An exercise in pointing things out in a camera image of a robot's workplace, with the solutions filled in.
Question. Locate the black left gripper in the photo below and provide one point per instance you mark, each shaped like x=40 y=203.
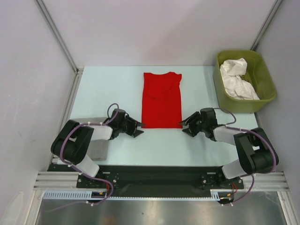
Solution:
x=133 y=123

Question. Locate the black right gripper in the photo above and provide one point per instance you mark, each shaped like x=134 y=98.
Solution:
x=191 y=131

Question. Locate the red t shirt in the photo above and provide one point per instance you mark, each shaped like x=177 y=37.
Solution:
x=161 y=100

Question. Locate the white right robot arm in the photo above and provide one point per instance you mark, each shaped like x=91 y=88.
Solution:
x=255 y=152

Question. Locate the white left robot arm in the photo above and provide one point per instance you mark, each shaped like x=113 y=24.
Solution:
x=73 y=141

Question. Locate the folded grey t shirt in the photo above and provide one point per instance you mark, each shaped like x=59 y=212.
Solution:
x=98 y=149

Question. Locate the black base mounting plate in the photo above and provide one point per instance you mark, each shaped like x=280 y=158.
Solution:
x=159 y=181

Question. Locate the green plastic bin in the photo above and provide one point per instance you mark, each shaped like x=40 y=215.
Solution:
x=257 y=75

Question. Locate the white crumpled t shirt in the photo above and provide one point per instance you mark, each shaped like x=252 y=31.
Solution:
x=231 y=72

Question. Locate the white slotted cable duct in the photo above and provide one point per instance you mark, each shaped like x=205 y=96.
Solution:
x=97 y=196

